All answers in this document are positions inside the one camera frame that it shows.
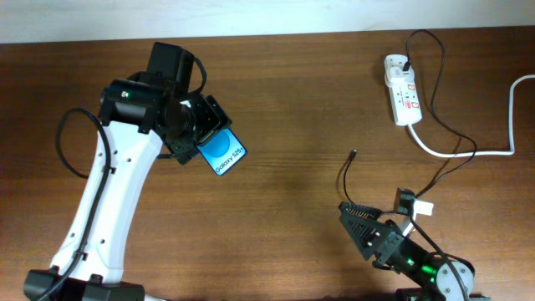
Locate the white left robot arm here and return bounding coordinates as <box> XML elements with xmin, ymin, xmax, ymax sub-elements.
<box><xmin>23</xmin><ymin>43</ymin><xmax>247</xmax><ymax>300</ymax></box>

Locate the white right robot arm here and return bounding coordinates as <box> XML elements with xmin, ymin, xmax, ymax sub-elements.
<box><xmin>339</xmin><ymin>202</ymin><xmax>489</xmax><ymax>300</ymax></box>

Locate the white charger plug adapter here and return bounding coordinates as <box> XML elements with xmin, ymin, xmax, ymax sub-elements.
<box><xmin>385</xmin><ymin>61</ymin><xmax>415</xmax><ymax>88</ymax></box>

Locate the white power strip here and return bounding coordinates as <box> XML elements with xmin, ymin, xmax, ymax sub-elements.
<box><xmin>384</xmin><ymin>54</ymin><xmax>422</xmax><ymax>126</ymax></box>

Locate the white power strip cord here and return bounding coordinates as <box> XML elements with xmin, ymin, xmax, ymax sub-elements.
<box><xmin>407</xmin><ymin>74</ymin><xmax>535</xmax><ymax>159</ymax></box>

